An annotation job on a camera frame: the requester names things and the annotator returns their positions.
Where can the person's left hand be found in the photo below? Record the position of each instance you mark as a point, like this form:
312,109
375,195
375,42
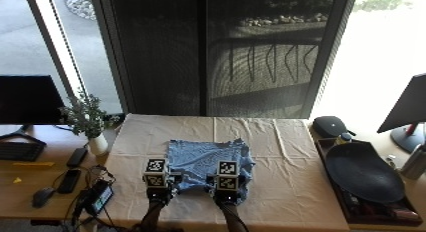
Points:
162,192

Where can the green plant sprigs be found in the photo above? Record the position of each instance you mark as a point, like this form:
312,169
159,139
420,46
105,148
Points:
85,114

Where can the small yellow paper piece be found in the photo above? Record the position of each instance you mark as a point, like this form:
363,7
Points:
17,180

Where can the white marker cube glove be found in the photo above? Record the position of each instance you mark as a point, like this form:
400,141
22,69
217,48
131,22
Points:
155,172
226,176

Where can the blue cloth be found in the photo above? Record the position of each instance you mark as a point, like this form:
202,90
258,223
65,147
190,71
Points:
197,160

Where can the grey round monitor base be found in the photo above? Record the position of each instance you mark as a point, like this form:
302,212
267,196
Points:
407,137

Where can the white marker cube left glove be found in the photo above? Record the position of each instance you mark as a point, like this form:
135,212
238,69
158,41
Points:
155,172

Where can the person's right hand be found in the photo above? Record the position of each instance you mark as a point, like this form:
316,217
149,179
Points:
227,196

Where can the white tablecloth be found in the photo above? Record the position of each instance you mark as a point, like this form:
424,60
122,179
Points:
283,178

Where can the silver metal can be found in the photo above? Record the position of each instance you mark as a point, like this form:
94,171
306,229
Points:
414,163

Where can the black computer monitor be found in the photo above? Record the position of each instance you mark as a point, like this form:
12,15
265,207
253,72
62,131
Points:
26,99

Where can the black monitor stand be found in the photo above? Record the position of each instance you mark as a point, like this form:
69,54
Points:
20,134

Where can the black computer mouse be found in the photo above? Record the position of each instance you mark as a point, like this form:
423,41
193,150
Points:
42,196

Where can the black smartphone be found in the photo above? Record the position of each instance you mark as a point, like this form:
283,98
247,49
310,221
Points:
69,181

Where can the yellow ruler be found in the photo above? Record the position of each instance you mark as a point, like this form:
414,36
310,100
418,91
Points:
33,164

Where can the white vase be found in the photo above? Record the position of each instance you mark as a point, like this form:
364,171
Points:
97,144

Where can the dark wooden tray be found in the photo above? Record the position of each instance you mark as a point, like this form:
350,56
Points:
340,198

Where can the white marker cube right glove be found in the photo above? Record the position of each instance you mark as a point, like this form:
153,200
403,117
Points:
226,176

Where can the black oval bowl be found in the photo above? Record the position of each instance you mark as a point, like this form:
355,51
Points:
360,172

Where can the black zip case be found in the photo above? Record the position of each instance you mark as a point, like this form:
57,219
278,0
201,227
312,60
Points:
328,126

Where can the black keyboard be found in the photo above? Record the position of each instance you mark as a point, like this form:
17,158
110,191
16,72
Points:
18,151

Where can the dark tilted monitor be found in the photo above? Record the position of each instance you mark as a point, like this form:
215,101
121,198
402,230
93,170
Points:
406,107

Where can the black device with screen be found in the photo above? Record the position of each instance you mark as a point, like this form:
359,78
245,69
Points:
99,198

